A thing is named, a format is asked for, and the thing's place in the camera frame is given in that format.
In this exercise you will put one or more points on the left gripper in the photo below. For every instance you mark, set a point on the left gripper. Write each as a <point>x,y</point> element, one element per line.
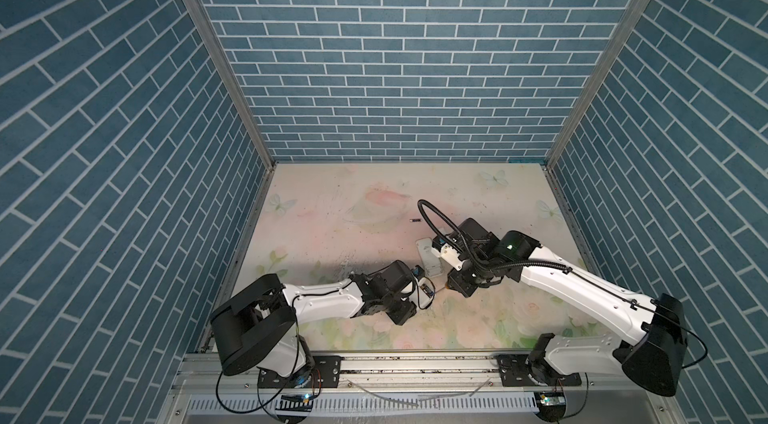
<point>407,313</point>

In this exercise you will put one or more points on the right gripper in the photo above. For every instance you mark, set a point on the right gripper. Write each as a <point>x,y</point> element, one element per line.
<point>457,284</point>

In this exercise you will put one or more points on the white remote control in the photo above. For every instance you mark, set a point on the white remote control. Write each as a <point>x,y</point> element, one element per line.
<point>425,293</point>
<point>430,257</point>

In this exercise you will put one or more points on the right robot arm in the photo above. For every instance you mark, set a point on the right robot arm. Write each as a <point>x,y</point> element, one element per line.
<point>645,340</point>

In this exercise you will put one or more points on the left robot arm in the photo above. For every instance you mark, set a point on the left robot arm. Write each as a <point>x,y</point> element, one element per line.
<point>259,326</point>

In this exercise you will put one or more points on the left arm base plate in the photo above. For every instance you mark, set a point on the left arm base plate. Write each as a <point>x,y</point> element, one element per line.
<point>325,366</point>

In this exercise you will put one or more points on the white ribbed cable duct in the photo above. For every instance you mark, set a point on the white ribbed cable duct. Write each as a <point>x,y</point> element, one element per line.
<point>364,405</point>

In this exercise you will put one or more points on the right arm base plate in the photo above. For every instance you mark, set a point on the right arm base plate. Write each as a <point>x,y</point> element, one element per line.
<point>522,370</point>

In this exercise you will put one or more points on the aluminium mounting rail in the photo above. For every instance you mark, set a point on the aluminium mounting rail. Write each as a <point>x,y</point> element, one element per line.
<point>395,371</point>

